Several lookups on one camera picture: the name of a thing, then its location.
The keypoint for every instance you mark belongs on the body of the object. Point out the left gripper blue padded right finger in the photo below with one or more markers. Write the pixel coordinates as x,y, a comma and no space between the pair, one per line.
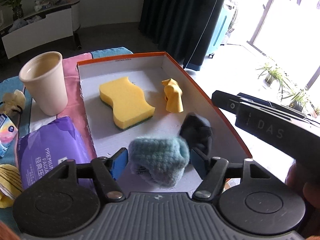
212,172

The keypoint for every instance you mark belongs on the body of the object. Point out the yellow sponge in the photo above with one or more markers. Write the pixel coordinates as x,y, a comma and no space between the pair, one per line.
127,100

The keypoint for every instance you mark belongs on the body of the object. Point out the cream cup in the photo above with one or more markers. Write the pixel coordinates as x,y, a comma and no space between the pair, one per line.
44,79

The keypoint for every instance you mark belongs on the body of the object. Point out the potted plant on cabinet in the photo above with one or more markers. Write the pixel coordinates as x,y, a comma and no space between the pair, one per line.
16,2

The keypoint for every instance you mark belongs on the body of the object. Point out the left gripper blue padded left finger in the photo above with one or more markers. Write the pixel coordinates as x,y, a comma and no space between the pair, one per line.
106,172

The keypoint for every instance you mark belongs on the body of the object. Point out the dark grey sock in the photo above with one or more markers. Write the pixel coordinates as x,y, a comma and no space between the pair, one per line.
197,132

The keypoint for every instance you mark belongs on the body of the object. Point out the right hand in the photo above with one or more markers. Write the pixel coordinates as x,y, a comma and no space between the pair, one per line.
300,180

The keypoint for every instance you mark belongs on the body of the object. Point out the striped blue pink towel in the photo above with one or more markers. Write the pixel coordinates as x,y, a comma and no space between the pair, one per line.
32,117

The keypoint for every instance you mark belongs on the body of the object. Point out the light blue knitted item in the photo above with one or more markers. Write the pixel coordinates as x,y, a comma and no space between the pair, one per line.
159,161

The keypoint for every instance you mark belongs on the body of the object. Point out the cream scrunchie with black band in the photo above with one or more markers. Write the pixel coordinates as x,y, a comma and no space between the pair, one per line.
13,104

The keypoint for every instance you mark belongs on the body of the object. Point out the teal suitcase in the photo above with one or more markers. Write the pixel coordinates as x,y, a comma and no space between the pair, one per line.
219,31

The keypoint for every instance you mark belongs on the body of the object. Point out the orange white cardboard box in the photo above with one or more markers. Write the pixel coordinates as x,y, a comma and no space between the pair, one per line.
147,71

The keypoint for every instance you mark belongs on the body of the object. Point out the white TV cabinet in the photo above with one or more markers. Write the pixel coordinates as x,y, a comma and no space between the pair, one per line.
57,22

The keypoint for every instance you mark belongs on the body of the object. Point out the purple facial tissue pack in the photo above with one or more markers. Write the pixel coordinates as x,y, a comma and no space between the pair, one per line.
43,149

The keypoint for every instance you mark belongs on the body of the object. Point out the balcony potted plant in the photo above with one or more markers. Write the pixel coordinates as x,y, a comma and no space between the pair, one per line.
270,73

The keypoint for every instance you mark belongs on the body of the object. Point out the yellow striped cloth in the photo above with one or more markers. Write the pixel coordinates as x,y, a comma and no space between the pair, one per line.
11,185

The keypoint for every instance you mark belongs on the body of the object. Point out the dark curtain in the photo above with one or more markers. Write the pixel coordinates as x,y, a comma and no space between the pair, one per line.
182,28

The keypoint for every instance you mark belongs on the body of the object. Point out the small colourful tissue packet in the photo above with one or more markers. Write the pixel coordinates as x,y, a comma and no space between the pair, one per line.
8,132

